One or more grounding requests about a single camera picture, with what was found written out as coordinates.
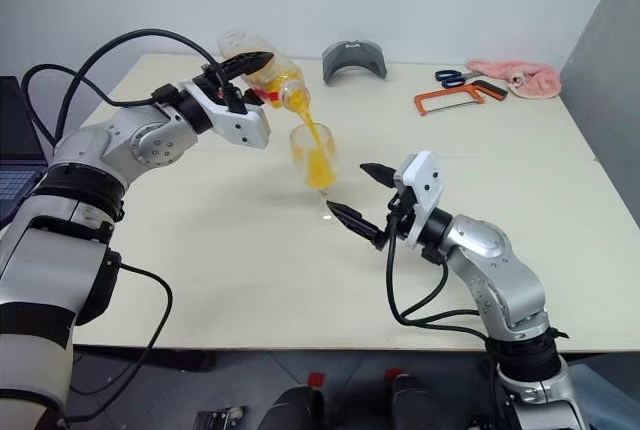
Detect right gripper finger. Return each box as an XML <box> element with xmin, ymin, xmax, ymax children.
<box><xmin>325</xmin><ymin>201</ymin><xmax>389</xmax><ymax>250</ymax></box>
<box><xmin>359</xmin><ymin>162</ymin><xmax>402</xmax><ymax>189</ymax></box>

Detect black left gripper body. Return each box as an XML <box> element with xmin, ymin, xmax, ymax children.
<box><xmin>192</xmin><ymin>62</ymin><xmax>249</xmax><ymax>104</ymax></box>

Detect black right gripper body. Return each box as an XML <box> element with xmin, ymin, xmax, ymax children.
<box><xmin>383</xmin><ymin>186</ymin><xmax>422</xmax><ymax>251</ymax></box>

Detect plastic bottle with orange liquid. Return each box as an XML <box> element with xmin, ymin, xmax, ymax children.
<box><xmin>216</xmin><ymin>28</ymin><xmax>314</xmax><ymax>113</ymax></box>

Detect clear wine glass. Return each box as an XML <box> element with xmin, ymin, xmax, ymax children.
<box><xmin>289</xmin><ymin>122</ymin><xmax>347</xmax><ymax>224</ymax></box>

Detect orange hacksaw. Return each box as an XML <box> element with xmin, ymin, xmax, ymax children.
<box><xmin>413</xmin><ymin>79</ymin><xmax>510</xmax><ymax>119</ymax></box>

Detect grey curved visor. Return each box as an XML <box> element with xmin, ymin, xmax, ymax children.
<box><xmin>321</xmin><ymin>40</ymin><xmax>389</xmax><ymax>87</ymax></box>

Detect pink cloth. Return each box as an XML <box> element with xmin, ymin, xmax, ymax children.
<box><xmin>465</xmin><ymin>58</ymin><xmax>562</xmax><ymax>100</ymax></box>

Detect dark rounded shape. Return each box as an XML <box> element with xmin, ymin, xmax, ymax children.
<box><xmin>391</xmin><ymin>373</ymin><xmax>447</xmax><ymax>430</ymax></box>
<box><xmin>269</xmin><ymin>384</ymin><xmax>327</xmax><ymax>430</ymax></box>

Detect dark laptop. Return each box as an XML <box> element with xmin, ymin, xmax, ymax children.
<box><xmin>0</xmin><ymin>75</ymin><xmax>49</xmax><ymax>224</ymax></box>

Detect black device with white knob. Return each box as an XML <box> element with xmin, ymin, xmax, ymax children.
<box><xmin>191</xmin><ymin>406</ymin><xmax>247</xmax><ymax>430</ymax></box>

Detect grey partition panel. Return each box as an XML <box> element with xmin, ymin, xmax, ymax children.
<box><xmin>559</xmin><ymin>0</ymin><xmax>640</xmax><ymax>231</ymax></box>

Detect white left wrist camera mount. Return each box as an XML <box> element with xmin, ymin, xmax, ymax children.
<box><xmin>178</xmin><ymin>78</ymin><xmax>272</xmax><ymax>152</ymax></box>

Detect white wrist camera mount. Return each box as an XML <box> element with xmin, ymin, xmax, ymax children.
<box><xmin>393</xmin><ymin>150</ymin><xmax>447</xmax><ymax>251</ymax></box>
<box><xmin>178</xmin><ymin>78</ymin><xmax>272</xmax><ymax>152</ymax></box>

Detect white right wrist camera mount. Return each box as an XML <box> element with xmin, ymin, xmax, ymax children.
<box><xmin>393</xmin><ymin>150</ymin><xmax>447</xmax><ymax>251</ymax></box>

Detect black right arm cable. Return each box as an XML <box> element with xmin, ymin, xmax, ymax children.
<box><xmin>384</xmin><ymin>199</ymin><xmax>494</xmax><ymax>342</ymax></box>

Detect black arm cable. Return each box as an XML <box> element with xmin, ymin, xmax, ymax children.
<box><xmin>19</xmin><ymin>28</ymin><xmax>246</xmax><ymax>149</ymax></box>
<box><xmin>384</xmin><ymin>199</ymin><xmax>494</xmax><ymax>342</ymax></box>

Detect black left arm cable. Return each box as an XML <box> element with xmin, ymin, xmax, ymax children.
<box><xmin>19</xmin><ymin>28</ymin><xmax>246</xmax><ymax>149</ymax></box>

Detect blue handled scissors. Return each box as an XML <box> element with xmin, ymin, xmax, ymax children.
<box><xmin>434</xmin><ymin>67</ymin><xmax>484</xmax><ymax>90</ymax></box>

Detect thin black floor cable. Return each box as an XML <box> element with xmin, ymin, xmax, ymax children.
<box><xmin>64</xmin><ymin>261</ymin><xmax>175</xmax><ymax>424</ymax></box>

